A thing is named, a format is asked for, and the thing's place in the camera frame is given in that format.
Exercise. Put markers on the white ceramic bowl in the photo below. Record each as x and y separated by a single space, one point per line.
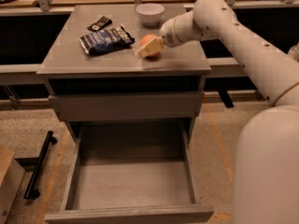
150 14

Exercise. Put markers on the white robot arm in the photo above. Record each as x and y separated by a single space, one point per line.
266 176

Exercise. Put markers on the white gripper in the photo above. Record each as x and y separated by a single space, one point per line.
168 34

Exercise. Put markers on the dark blue chip bag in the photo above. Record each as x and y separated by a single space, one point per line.
106 41

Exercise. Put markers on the open grey middle drawer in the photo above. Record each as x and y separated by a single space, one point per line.
132 173

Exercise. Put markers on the closed grey top drawer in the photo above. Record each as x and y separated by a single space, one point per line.
127 106

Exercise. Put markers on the black metal bar handle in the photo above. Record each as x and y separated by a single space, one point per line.
32 192

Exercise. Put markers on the orange fruit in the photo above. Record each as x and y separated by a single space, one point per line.
150 46

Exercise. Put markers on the wooden box left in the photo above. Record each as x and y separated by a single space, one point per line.
11 175

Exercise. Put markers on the small black snack wrapper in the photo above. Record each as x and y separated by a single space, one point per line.
100 24

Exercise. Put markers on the grey drawer cabinet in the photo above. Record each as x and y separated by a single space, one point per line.
68 70

